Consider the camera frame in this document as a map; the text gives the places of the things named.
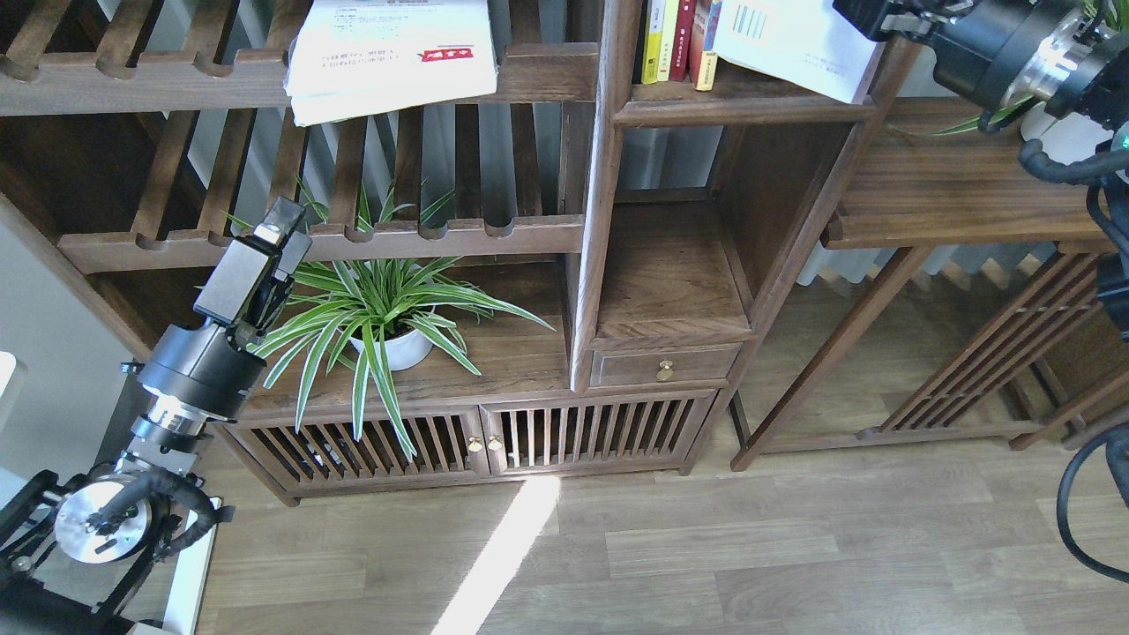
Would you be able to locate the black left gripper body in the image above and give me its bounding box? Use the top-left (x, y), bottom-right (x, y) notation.
top-left (132, 236), bottom-right (297, 452)

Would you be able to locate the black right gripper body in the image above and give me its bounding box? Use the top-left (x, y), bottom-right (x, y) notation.
top-left (832, 1), bottom-right (1108, 111)

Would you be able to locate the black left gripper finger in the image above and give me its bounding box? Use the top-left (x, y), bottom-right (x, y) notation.
top-left (251, 198), bottom-right (313, 266)

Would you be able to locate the white book red label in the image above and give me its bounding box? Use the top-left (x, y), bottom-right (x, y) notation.
top-left (285, 1), bottom-right (497, 127)

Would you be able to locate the white book with barcode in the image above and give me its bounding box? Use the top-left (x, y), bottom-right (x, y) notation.
top-left (714, 1), bottom-right (879, 104)

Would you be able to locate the red book with globe cover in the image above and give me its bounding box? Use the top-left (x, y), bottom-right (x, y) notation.
top-left (688, 0), bottom-right (723, 92)

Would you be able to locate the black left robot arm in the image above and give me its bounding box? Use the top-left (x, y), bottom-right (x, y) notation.
top-left (1, 198), bottom-right (310, 634)

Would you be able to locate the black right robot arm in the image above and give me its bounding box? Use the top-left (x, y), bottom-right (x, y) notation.
top-left (833, 1), bottom-right (1128, 337)

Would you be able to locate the dark wooden side shelf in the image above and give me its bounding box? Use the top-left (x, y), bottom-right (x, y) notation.
top-left (730, 98), bottom-right (1126, 471)

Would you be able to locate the spider plant on shelf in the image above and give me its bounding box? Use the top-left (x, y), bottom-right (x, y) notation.
top-left (196, 175), bottom-right (555, 462)

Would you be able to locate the white plant pot on shelf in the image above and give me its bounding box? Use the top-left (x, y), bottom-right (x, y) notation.
top-left (385, 328), bottom-right (434, 371)

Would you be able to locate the white plant pot at right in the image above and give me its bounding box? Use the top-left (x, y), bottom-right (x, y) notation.
top-left (1019, 103), bottom-right (1113, 164)

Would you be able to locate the spider plant at right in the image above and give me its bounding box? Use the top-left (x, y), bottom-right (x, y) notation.
top-left (977, 1), bottom-right (1126, 131)

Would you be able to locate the dark wooden bookshelf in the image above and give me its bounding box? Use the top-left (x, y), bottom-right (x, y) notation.
top-left (0, 0), bottom-right (945, 508)

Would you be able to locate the white table leg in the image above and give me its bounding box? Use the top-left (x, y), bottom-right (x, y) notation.
top-left (128, 527), bottom-right (218, 634)

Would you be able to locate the dark red book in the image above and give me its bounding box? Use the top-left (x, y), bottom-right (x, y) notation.
top-left (667, 0), bottom-right (697, 82)

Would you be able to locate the light yellow book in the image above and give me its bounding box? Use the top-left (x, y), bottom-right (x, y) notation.
top-left (656, 0), bottom-right (680, 82)

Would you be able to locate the brass drawer knob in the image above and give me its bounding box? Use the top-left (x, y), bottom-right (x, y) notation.
top-left (654, 359), bottom-right (675, 382)

